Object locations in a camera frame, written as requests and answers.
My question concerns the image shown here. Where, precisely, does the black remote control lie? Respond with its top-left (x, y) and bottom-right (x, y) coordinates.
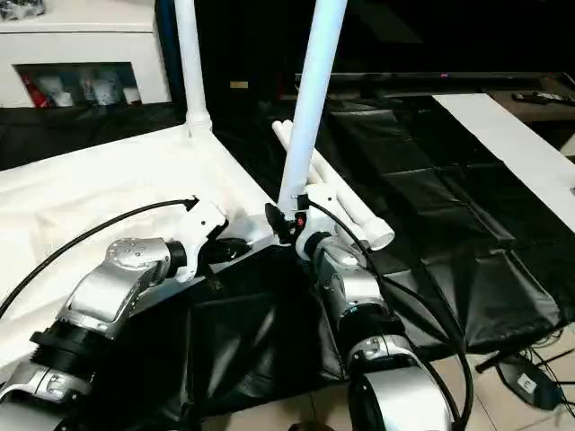
top-left (511, 89), bottom-right (562, 104)

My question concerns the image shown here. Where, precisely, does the white flat board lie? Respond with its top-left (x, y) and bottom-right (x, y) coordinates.
top-left (433, 92), bottom-right (575, 234)

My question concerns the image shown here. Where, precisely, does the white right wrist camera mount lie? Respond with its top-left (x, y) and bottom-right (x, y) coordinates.
top-left (294, 182), bottom-right (336, 259)

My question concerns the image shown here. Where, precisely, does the blue vertical panel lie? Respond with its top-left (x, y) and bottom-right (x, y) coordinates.
top-left (155, 0), bottom-right (188, 107)

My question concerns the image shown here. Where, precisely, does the grey glossy object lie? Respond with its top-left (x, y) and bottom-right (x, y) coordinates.
top-left (0, 0), bottom-right (46, 22)

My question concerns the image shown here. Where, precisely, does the white plastic table leg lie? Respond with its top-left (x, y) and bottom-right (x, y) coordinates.
top-left (276, 0), bottom-right (349, 212)
top-left (172, 0), bottom-right (212, 134)
top-left (280, 119), bottom-right (396, 251)
top-left (271, 120), bottom-right (374, 251)

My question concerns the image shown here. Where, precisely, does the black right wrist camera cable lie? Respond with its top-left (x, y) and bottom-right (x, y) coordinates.
top-left (307, 199), bottom-right (475, 423)

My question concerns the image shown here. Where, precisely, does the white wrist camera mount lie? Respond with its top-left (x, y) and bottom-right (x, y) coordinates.
top-left (294, 182), bottom-right (336, 259)
top-left (177, 199), bottom-right (230, 284)

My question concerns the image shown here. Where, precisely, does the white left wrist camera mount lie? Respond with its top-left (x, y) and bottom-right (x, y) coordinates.
top-left (177, 199), bottom-right (230, 284)

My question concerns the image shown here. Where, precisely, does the black floor stand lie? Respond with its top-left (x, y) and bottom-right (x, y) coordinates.
top-left (475, 345), bottom-right (567, 412)

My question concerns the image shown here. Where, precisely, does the black metal rail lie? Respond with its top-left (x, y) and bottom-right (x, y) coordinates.
top-left (294, 70), bottom-right (567, 98)

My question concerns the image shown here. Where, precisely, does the black left wrist camera cable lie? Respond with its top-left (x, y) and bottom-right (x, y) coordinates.
top-left (0, 195), bottom-right (201, 315)

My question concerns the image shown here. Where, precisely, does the white glass-door cabinet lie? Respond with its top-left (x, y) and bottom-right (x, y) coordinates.
top-left (0, 0), bottom-right (174, 109)

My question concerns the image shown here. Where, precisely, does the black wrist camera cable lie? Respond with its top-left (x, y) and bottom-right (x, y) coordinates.
top-left (0, 195), bottom-right (201, 315)
top-left (307, 199), bottom-right (475, 423)

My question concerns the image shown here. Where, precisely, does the black work mat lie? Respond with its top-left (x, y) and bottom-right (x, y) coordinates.
top-left (0, 96), bottom-right (567, 418)

